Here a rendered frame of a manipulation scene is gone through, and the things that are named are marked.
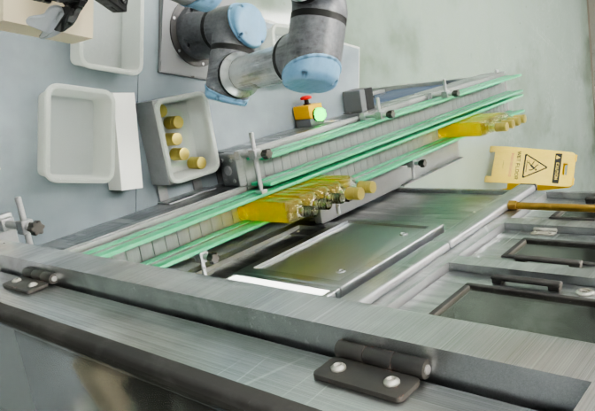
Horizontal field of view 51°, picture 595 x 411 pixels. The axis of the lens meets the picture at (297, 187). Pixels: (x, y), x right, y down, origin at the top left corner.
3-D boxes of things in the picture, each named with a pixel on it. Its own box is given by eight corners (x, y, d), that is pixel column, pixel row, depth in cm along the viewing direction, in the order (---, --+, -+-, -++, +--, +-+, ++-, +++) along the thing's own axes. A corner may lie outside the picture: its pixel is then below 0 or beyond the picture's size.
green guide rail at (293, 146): (246, 160, 175) (266, 159, 169) (245, 157, 175) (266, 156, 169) (506, 77, 299) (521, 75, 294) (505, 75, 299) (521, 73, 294)
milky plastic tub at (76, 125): (27, 182, 144) (45, 182, 138) (28, 85, 144) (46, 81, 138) (96, 182, 157) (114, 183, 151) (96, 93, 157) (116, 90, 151)
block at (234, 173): (222, 187, 178) (238, 187, 173) (216, 154, 176) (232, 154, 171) (231, 183, 180) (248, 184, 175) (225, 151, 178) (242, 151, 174)
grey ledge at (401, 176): (300, 222, 207) (327, 224, 200) (296, 197, 205) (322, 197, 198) (440, 158, 275) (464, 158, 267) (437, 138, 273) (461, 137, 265)
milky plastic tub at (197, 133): (152, 185, 167) (172, 186, 161) (135, 102, 163) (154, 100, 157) (202, 170, 180) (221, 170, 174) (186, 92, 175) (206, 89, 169)
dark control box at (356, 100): (343, 113, 229) (362, 112, 223) (340, 91, 227) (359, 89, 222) (357, 110, 235) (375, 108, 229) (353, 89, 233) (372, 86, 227)
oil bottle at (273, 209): (238, 220, 174) (295, 224, 159) (235, 200, 173) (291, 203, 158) (252, 214, 178) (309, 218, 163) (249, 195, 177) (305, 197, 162)
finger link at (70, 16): (48, 16, 105) (69, -22, 101) (57, 18, 107) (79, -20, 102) (55, 36, 104) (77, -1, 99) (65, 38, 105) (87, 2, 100)
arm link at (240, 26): (239, 14, 174) (274, 8, 165) (233, 61, 173) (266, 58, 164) (206, -1, 165) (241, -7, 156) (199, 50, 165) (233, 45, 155)
